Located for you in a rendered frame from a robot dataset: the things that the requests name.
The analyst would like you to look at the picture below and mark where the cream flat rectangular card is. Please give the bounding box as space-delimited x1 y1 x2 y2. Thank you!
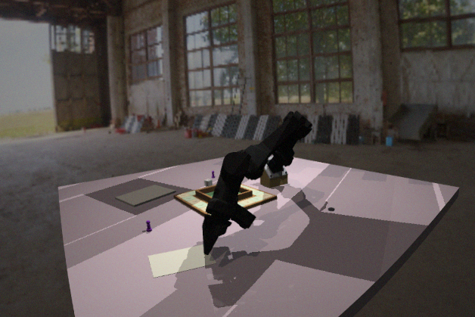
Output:
148 244 217 278

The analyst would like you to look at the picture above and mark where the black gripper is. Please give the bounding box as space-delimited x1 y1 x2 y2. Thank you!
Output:
202 185 238 255

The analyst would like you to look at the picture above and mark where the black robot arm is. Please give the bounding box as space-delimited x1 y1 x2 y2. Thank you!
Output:
216 111 312 229

